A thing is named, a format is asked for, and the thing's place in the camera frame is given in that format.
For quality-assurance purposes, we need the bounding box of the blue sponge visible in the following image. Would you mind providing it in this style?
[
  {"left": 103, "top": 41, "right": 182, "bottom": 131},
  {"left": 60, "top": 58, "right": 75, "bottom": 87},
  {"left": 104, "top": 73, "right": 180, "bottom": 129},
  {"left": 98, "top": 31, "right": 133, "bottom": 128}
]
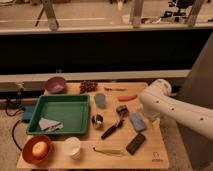
[{"left": 129, "top": 113, "right": 146, "bottom": 132}]

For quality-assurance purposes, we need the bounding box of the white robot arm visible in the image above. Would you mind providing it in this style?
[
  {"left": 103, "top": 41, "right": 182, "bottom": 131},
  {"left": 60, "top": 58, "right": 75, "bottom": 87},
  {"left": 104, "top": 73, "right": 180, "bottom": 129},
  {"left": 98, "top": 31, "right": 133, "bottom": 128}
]
[{"left": 139, "top": 79, "right": 213, "bottom": 140}]

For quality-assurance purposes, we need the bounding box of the small metal cup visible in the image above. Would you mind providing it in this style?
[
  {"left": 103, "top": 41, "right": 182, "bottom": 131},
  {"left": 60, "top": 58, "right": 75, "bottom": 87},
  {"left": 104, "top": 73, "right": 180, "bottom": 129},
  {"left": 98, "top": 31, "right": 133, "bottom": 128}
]
[{"left": 91, "top": 114, "right": 103, "bottom": 129}]

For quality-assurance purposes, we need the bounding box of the blue plastic cup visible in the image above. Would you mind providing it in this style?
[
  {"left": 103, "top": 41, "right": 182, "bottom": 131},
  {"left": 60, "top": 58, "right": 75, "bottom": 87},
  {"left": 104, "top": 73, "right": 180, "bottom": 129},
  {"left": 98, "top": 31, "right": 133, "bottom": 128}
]
[{"left": 94, "top": 93, "right": 106, "bottom": 108}]

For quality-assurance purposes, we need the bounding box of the white paper cup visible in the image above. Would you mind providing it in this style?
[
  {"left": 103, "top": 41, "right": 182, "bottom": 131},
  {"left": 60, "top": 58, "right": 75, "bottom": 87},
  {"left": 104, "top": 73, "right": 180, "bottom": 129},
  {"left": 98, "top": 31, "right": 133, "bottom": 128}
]
[{"left": 62, "top": 137, "right": 81, "bottom": 159}]

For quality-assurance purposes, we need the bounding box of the black rectangular block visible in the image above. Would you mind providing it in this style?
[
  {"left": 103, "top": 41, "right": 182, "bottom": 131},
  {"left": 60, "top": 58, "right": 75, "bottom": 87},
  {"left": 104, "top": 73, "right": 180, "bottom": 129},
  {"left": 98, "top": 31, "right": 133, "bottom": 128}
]
[{"left": 126, "top": 133, "right": 146, "bottom": 155}]

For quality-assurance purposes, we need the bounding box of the orange carrot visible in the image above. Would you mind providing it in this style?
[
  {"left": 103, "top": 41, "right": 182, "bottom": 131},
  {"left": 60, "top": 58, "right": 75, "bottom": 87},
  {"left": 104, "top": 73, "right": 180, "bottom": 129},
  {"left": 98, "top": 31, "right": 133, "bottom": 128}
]
[{"left": 118, "top": 95, "right": 137, "bottom": 102}]

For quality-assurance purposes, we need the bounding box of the small knife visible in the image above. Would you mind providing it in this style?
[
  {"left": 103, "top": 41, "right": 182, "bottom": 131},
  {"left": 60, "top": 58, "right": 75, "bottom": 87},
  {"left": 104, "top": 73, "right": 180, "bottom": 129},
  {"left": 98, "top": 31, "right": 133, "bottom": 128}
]
[{"left": 104, "top": 87, "right": 127, "bottom": 91}]

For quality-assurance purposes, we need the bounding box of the bunch of dark grapes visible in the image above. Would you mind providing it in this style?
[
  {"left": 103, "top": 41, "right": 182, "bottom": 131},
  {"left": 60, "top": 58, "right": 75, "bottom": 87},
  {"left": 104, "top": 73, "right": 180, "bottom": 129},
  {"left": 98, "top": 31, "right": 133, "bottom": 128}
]
[{"left": 80, "top": 81, "right": 98, "bottom": 93}]

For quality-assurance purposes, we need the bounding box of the green plastic tray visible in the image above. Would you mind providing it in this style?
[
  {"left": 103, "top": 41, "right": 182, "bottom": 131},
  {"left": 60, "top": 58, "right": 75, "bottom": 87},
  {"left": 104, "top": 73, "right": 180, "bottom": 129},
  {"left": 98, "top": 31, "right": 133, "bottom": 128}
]
[{"left": 27, "top": 94, "right": 90, "bottom": 135}]

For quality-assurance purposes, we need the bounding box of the purple bowl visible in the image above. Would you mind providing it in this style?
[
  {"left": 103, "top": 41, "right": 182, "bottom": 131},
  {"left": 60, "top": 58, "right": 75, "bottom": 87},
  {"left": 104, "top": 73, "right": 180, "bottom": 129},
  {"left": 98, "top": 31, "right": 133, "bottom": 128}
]
[{"left": 45, "top": 76, "right": 66, "bottom": 94}]

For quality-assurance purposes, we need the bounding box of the grey folded cloth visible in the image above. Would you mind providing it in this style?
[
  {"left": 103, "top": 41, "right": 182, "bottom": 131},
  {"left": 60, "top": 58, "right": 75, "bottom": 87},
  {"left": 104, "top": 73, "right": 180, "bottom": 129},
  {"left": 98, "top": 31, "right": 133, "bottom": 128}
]
[{"left": 39, "top": 118, "right": 63, "bottom": 132}]

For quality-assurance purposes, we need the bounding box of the yellow round fruit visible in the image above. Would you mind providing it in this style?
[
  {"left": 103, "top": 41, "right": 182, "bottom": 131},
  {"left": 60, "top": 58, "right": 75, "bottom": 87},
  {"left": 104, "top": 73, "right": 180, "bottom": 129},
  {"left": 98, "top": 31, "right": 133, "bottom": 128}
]
[{"left": 32, "top": 141, "right": 48, "bottom": 159}]

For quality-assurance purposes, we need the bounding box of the blue box on floor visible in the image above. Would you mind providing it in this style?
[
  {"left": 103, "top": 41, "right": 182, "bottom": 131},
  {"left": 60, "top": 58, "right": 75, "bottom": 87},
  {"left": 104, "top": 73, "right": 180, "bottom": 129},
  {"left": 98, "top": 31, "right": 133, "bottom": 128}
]
[{"left": 22, "top": 105, "right": 35, "bottom": 123}]

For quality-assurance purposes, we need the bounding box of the black handled brush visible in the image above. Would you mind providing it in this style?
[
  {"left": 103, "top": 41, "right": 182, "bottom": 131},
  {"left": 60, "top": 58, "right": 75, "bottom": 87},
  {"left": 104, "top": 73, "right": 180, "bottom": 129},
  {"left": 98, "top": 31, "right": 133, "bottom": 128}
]
[{"left": 101, "top": 105, "right": 129, "bottom": 140}]

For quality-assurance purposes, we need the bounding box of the black cable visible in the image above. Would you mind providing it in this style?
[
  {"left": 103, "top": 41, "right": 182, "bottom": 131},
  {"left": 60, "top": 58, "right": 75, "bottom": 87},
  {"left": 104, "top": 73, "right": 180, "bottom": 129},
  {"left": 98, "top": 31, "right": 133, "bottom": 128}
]
[{"left": 4, "top": 87, "right": 25, "bottom": 151}]

